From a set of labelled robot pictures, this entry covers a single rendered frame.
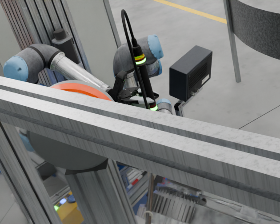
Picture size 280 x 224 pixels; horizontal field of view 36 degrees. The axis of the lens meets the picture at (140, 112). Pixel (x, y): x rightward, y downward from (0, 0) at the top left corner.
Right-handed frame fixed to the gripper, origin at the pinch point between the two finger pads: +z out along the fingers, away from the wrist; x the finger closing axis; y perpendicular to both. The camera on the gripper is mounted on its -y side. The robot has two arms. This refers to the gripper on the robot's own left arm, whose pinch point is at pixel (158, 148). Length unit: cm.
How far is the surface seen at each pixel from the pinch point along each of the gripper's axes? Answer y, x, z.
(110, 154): 6, -85, 112
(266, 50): 82, 51, -184
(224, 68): 57, 114, -280
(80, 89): -3, -78, 84
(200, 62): 23, -7, -62
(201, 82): 22, 7, -65
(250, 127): 65, 112, -164
